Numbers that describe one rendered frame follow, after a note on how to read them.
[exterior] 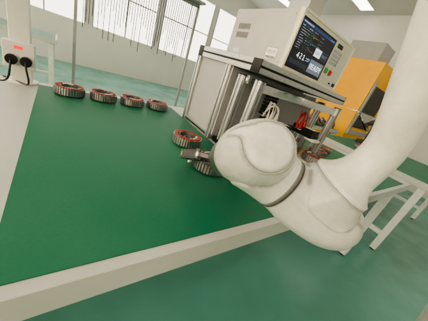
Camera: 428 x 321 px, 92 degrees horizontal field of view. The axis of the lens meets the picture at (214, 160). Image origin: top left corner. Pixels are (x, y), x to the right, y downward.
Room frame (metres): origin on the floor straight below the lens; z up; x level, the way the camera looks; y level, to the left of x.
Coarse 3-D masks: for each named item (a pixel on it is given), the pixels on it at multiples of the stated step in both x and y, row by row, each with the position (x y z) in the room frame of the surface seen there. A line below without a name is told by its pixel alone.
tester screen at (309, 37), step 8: (304, 24) 0.91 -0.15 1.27; (312, 24) 0.93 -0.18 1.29; (304, 32) 0.92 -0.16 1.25; (312, 32) 0.95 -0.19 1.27; (320, 32) 0.98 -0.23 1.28; (296, 40) 0.90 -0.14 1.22; (304, 40) 0.93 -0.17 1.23; (312, 40) 0.96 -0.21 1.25; (320, 40) 0.99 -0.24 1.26; (328, 40) 1.02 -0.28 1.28; (296, 48) 0.92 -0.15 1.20; (304, 48) 0.95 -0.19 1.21; (312, 48) 0.97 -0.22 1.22; (320, 48) 1.01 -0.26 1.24; (328, 48) 1.04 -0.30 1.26; (312, 56) 0.99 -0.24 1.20; (328, 56) 1.06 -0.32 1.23; (304, 64) 0.97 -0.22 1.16; (304, 72) 0.99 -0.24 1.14; (320, 72) 1.06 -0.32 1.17
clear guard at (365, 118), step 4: (312, 96) 1.06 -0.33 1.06; (320, 100) 1.17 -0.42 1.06; (324, 100) 1.01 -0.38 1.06; (336, 104) 0.96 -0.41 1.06; (348, 108) 0.93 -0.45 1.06; (356, 112) 1.06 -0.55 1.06; (360, 112) 0.89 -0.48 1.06; (360, 116) 0.88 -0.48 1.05; (364, 116) 0.91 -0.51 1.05; (368, 116) 0.95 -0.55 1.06; (364, 120) 0.89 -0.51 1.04; (368, 120) 0.92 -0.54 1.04; (364, 124) 0.87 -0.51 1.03; (368, 124) 0.90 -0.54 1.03; (364, 128) 0.86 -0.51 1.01; (368, 128) 0.88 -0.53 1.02
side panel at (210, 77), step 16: (208, 64) 1.05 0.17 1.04; (224, 64) 0.95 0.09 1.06; (192, 80) 1.11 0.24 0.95; (208, 80) 1.02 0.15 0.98; (224, 80) 0.91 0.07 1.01; (192, 96) 1.10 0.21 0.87; (208, 96) 0.99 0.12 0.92; (192, 112) 1.06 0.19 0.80; (208, 112) 0.96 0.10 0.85; (208, 128) 0.92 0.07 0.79
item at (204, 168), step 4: (196, 164) 0.57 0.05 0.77; (200, 164) 0.56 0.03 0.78; (204, 164) 0.56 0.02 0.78; (196, 168) 0.57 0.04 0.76; (200, 168) 0.56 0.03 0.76; (204, 168) 0.55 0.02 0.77; (208, 168) 0.55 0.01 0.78; (204, 172) 0.55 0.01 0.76; (208, 172) 0.55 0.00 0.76; (212, 172) 0.56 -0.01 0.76
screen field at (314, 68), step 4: (312, 60) 1.00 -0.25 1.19; (312, 64) 1.00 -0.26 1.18; (316, 64) 1.02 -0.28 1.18; (320, 64) 1.04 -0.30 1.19; (308, 68) 1.00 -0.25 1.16; (312, 68) 1.01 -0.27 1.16; (316, 68) 1.03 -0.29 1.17; (320, 68) 1.05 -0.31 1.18; (308, 72) 1.00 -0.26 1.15; (312, 72) 1.02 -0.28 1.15; (316, 72) 1.04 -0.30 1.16
